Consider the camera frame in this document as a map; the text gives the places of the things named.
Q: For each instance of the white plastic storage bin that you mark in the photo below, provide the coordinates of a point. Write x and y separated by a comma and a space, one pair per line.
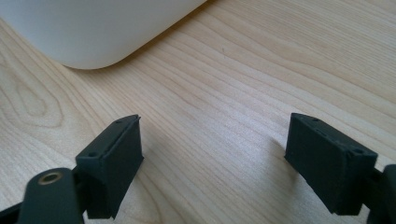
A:
93, 28

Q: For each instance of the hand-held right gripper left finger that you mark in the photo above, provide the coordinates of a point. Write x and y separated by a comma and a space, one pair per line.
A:
112, 168

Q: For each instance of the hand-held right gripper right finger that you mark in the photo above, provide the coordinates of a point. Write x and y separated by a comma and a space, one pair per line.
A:
327, 165

